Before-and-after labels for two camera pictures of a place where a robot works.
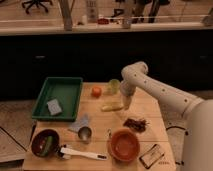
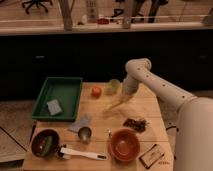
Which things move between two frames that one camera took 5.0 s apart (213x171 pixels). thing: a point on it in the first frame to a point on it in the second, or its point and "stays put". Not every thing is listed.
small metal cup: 84,134 stays put
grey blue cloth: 80,123 stays put
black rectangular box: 151,157 stays put
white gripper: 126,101 to 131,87
